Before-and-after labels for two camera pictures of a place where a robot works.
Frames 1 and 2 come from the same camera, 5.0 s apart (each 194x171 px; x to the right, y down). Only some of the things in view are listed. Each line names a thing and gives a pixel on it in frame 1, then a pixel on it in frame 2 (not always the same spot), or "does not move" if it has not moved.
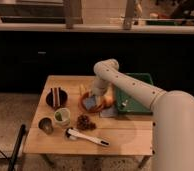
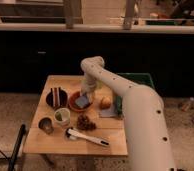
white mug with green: [62, 116] does not move
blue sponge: [89, 102] -> [81, 101]
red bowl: [88, 94] -> [73, 105]
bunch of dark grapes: [83, 123] does not move
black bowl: [63, 99] does not move
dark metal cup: [46, 125] does not move
